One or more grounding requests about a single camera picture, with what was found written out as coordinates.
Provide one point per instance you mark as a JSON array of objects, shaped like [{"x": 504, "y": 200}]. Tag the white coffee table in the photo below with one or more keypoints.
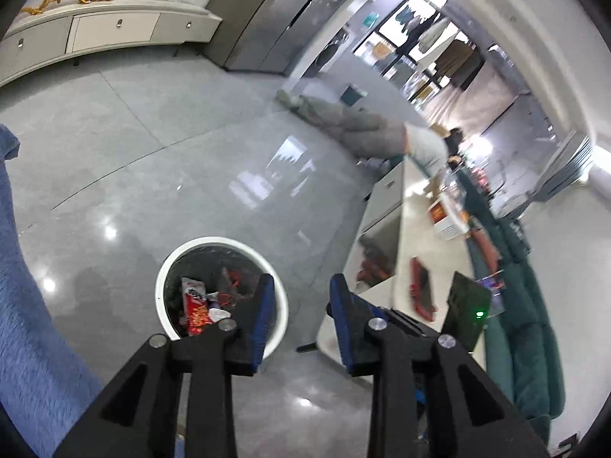
[{"x": 420, "y": 238}]

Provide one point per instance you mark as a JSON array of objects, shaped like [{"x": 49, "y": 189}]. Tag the red flat case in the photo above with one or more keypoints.
[{"x": 422, "y": 291}]

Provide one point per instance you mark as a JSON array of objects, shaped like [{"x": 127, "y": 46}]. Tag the white box with orange print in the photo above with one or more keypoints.
[{"x": 448, "y": 217}]

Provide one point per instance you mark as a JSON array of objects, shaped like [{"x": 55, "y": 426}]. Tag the light grey cushion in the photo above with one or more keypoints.
[{"x": 427, "y": 145}]

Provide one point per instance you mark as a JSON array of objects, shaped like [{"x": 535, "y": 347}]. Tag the hanging clothes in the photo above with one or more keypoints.
[{"x": 448, "y": 43}]

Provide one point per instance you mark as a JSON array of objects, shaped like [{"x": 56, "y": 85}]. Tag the black device with green light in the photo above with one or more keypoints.
[{"x": 465, "y": 305}]

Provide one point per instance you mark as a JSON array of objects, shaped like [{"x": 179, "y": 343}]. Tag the green sofa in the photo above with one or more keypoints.
[{"x": 525, "y": 334}]

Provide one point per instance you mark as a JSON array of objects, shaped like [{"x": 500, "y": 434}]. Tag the teal small bin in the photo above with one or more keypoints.
[{"x": 353, "y": 95}]

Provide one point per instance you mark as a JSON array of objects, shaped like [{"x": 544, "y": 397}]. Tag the grey ribbed panel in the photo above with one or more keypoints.
[{"x": 563, "y": 167}]

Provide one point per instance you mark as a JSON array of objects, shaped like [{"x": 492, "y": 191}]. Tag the white television cabinet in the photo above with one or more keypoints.
[{"x": 114, "y": 28}]

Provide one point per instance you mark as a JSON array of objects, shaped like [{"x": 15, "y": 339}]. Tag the golden dragon figurine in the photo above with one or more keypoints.
[{"x": 47, "y": 2}]

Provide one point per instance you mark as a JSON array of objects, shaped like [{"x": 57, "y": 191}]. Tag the white trash bin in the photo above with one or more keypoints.
[{"x": 163, "y": 276}]

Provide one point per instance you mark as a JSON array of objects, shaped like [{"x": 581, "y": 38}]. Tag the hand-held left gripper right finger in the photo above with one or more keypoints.
[{"x": 341, "y": 329}]

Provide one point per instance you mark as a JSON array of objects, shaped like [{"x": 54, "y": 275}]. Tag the blue blanket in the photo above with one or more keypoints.
[{"x": 28, "y": 343}]

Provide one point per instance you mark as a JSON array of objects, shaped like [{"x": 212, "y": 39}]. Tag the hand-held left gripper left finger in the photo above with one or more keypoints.
[{"x": 265, "y": 324}]

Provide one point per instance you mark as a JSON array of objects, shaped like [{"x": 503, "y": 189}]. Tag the red snack packet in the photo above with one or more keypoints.
[{"x": 196, "y": 312}]

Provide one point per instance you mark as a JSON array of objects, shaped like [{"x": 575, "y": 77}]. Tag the grey refrigerator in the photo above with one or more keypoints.
[{"x": 267, "y": 14}]

